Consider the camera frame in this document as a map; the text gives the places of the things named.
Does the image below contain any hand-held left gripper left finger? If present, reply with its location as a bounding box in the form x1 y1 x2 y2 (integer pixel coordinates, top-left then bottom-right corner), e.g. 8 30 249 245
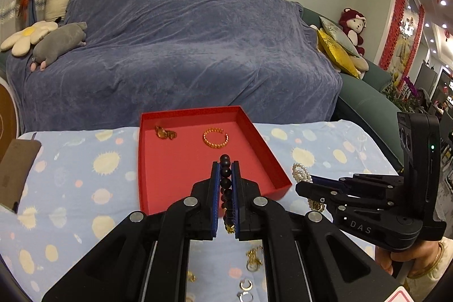
42 160 220 302

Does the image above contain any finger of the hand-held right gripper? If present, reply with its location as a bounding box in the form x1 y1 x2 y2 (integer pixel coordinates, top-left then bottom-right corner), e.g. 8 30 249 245
295 182 390 215
311 174 402 199

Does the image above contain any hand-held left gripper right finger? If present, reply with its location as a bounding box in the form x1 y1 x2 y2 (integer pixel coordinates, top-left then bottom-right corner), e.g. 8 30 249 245
232 160 404 302

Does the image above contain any thin gold chain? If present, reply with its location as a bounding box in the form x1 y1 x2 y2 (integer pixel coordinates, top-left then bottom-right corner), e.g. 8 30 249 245
306 197 328 213

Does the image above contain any dark bead bracelet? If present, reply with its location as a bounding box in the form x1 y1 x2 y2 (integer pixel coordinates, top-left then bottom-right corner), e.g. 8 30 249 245
219 155 236 235

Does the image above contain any pearl bracelet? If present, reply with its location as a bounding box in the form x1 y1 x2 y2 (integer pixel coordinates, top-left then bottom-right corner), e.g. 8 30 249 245
292 162 314 184

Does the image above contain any red box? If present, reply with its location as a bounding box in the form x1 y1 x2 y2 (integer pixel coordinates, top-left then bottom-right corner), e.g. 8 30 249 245
139 106 293 216

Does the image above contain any gold chain necklace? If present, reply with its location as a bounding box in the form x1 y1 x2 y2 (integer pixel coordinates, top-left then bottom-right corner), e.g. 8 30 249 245
246 246 264 271

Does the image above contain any person's right forearm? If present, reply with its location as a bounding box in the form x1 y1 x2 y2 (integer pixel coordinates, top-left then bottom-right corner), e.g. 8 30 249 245
421 235 453 286

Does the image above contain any person's right hand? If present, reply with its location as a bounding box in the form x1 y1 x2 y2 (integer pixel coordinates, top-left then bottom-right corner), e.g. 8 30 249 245
375 240 439 279

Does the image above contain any gold wrist bangle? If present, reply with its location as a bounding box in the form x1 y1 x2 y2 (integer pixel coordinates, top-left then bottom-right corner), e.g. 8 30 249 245
406 241 445 280

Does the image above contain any gold bead bangle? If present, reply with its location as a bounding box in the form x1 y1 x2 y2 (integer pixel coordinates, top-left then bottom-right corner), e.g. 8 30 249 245
203 127 229 148

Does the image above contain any teal sofa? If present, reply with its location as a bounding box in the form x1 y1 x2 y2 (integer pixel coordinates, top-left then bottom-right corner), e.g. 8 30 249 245
300 5 405 168

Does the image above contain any gold wristwatch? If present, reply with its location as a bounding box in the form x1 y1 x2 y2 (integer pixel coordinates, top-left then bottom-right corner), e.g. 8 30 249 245
155 125 178 140

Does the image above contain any red and white card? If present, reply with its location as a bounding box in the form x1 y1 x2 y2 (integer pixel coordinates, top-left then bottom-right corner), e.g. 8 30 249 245
388 287 412 302

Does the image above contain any potted orchid plant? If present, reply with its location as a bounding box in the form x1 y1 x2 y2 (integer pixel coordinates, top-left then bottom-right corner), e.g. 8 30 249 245
383 75 426 112

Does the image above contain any cream cushion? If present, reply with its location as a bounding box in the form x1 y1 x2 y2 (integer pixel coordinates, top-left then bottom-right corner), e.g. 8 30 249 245
350 54 369 73

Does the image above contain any yellow cushion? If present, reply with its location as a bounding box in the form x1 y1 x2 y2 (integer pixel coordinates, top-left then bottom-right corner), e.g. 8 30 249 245
316 26 361 78

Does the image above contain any grey cushion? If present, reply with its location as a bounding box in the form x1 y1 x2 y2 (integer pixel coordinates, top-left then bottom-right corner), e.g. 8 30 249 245
319 16 360 57

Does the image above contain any blue sofa blanket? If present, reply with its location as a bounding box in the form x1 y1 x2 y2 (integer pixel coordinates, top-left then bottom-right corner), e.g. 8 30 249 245
5 0 343 133

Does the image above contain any red monkey plush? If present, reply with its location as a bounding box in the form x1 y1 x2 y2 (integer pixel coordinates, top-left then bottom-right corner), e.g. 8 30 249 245
338 7 367 57

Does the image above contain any brown wallet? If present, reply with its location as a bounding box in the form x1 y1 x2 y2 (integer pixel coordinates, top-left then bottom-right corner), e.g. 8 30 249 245
0 138 42 215

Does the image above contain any round white wood-faced device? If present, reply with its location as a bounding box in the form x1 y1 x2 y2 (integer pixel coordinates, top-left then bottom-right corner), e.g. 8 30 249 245
0 82 19 162

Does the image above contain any grey plush toy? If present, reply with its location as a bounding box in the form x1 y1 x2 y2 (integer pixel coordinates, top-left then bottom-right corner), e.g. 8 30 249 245
30 21 88 72

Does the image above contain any flower-shaped pillow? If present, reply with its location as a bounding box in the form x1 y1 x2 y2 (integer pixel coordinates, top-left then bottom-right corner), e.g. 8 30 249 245
0 20 59 57

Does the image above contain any silver tinsel garland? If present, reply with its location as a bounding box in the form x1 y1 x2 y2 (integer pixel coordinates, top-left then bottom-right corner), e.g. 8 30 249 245
0 0 47 19

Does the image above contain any red door frame decoration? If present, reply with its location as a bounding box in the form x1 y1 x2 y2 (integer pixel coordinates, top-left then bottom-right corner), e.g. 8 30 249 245
378 0 425 77

